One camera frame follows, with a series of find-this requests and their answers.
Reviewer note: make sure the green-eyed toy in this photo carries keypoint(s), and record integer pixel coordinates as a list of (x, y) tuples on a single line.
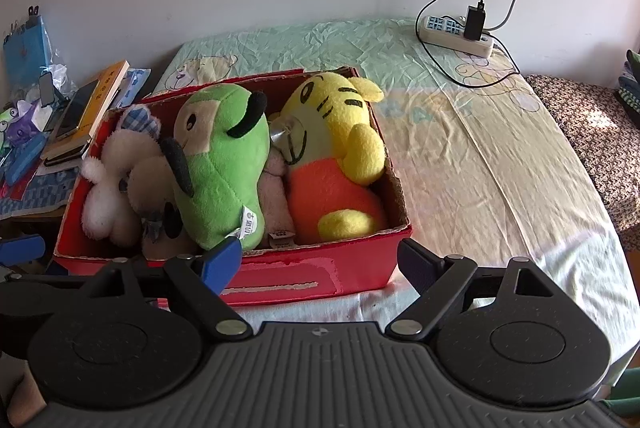
[(12, 122)]

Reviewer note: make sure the green plush dog toy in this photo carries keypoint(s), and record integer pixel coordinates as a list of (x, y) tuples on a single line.
[(220, 178)]

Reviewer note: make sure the white power strip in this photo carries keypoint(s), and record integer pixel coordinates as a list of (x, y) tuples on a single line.
[(440, 32)]

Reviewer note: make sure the stack of folded clothes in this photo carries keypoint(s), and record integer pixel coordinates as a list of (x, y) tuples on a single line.
[(631, 92)]

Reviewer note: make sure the yellow tiger plush toy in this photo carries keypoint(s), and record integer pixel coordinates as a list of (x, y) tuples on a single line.
[(330, 188)]

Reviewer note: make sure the brown floral tablecloth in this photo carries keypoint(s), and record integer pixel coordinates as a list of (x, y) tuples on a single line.
[(595, 142)]

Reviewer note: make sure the black charger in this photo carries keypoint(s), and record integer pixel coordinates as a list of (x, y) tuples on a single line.
[(474, 23)]

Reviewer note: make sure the blue pencil case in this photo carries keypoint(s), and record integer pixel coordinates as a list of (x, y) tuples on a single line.
[(25, 160)]

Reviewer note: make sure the small black phone stand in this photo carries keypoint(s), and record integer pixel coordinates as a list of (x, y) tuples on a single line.
[(47, 87)]

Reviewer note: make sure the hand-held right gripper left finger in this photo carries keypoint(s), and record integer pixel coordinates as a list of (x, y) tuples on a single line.
[(220, 263)]

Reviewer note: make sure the yellow book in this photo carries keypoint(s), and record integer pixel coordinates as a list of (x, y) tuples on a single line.
[(107, 92)]

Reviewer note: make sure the blue patterned cloth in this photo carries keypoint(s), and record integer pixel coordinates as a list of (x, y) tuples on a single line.
[(45, 195)]

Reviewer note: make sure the smartphone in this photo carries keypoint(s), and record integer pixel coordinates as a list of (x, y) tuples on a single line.
[(75, 112)]

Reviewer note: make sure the blue bag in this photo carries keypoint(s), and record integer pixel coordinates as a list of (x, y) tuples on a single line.
[(25, 47)]

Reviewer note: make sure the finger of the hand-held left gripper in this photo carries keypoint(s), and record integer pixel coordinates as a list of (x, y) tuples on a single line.
[(22, 250)]

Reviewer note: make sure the blue checked packet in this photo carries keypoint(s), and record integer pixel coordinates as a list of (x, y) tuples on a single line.
[(135, 85)]

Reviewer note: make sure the dark book stack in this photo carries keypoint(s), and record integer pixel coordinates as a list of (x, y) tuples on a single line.
[(67, 153)]

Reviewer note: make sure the red cardboard box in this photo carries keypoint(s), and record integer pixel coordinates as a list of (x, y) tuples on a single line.
[(350, 268)]

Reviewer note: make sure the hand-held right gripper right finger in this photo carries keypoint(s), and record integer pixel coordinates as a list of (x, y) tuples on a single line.
[(420, 268)]

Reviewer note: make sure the white rabbit plush checked bow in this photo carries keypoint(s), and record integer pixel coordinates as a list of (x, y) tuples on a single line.
[(107, 198)]

